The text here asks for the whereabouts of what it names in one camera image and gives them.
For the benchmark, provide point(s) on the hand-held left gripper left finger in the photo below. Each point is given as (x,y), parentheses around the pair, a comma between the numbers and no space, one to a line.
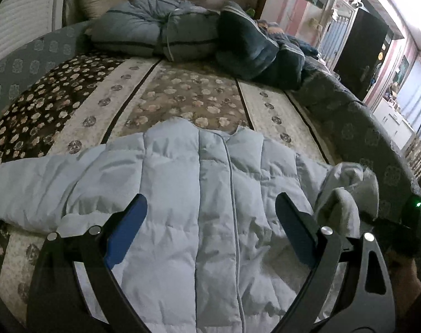
(127,229)

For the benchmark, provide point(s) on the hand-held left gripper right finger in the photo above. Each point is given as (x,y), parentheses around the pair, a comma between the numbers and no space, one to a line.
(295,229)

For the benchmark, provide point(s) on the light blue puffer jacket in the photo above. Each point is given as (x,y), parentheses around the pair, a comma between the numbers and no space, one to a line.
(196,194)

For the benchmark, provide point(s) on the person's right forearm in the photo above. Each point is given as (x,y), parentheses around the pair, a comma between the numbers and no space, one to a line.
(406,284)

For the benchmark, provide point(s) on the white cabinet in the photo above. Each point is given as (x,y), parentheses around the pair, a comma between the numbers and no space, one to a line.
(392,121)

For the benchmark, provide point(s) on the blue striped curtain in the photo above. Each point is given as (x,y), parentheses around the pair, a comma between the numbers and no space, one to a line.
(416,90)

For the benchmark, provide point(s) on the floral patterned bedspread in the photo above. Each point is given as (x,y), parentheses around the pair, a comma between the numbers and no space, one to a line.
(182,90)

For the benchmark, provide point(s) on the black wardrobe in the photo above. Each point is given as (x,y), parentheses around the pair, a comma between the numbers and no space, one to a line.
(363,52)

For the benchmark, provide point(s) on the dark blue blanket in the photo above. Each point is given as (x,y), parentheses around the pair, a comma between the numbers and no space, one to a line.
(246,41)

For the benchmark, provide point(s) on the grey-blue folded quilt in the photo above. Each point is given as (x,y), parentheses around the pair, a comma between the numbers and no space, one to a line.
(144,24)

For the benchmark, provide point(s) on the white slatted headboard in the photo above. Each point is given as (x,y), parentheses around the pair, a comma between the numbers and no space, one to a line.
(19,17)

